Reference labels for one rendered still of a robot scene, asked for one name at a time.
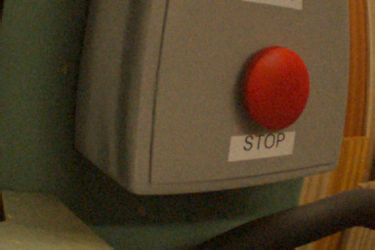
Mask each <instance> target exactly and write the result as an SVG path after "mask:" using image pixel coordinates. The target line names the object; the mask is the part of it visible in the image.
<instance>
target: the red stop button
mask: <svg viewBox="0 0 375 250"><path fill-rule="evenodd" d="M309 90H310V77H309V72H308V70H307V67H306V65H305V64H304V62H303V60H302V59H301V58H300V57H299V55H298V54H296V53H295V52H293V51H291V50H289V49H287V48H283V47H279V46H271V47H267V48H266V49H264V50H263V49H262V51H260V52H259V53H258V54H257V55H255V56H254V58H253V60H251V62H250V63H249V64H248V67H247V69H246V71H245V73H244V77H243V86H242V97H243V102H244V105H245V108H246V110H247V112H248V115H249V117H250V118H251V119H252V120H253V121H254V122H255V123H257V124H259V125H261V126H263V127H264V128H267V129H269V130H272V131H279V130H281V129H284V128H286V127H289V126H291V125H292V124H293V123H294V122H295V121H296V120H297V119H298V118H299V116H300V115H301V114H302V112H303V111H304V109H305V106H306V105H307V100H308V97H309Z"/></svg>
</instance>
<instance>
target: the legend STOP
mask: <svg viewBox="0 0 375 250"><path fill-rule="evenodd" d="M294 139H295V132H283V133H272V134H264V135H243V136H234V137H231V138H230V146H229V161H237V160H250V159H253V158H267V157H271V156H281V155H286V154H292V152H293V145H294Z"/></svg>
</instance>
